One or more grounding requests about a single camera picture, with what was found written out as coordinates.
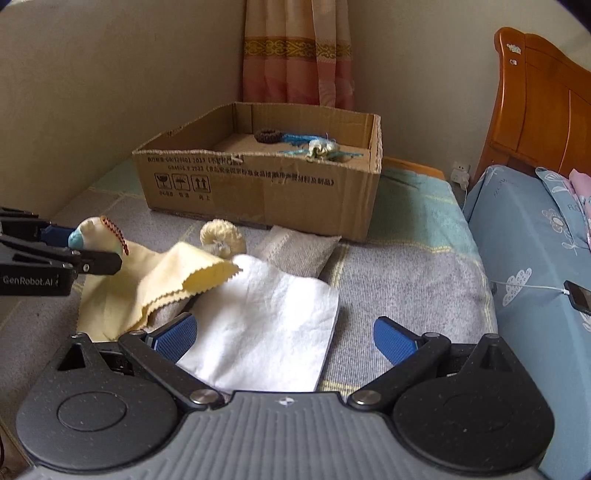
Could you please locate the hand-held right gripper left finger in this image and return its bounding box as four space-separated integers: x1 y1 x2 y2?
55 311 227 411

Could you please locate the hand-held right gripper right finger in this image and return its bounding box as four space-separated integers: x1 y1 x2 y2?
346 316 527 411

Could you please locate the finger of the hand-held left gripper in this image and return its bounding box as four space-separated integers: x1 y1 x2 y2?
0 207 78 246
0 235 123 278

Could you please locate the white and blue sock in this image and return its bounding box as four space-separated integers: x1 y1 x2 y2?
68 215 132 259

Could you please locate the yellow cloth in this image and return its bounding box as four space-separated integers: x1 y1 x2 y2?
76 240 243 344

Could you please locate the white cloth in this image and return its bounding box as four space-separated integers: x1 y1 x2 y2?
175 254 340 393

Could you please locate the cream knitted item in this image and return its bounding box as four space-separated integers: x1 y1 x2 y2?
200 220 247 257

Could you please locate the grey fuzzy pouch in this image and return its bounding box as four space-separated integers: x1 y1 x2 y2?
277 232 342 291

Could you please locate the cardboard box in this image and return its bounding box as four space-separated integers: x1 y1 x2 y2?
131 102 383 243

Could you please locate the green and grey plaid blanket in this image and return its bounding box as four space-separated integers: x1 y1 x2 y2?
0 157 499 462

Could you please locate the light grey patterned cloth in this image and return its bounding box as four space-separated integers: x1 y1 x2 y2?
253 225 296 278

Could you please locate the blue sheeted mattress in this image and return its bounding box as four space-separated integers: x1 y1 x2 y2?
462 164 591 480

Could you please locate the black phone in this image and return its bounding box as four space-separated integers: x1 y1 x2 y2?
564 281 591 317

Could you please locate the white and blue knitted item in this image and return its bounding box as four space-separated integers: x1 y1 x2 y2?
279 138 365 162

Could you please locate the blue patterned pillow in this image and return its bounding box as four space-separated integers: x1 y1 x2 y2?
536 166 591 252

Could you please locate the pink pillow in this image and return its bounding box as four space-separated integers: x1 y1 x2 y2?
569 168 591 217

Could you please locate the wooden headboard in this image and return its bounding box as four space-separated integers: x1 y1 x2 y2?
475 27 591 192

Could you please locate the pink striped curtain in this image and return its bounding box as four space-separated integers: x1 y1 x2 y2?
242 0 356 112

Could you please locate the white charging cable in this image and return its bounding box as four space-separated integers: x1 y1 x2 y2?
489 279 571 295

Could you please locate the small wooden bed frame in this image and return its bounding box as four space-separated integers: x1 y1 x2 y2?
383 157 446 181

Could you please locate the white wall charger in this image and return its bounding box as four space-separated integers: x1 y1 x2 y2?
450 161 472 190

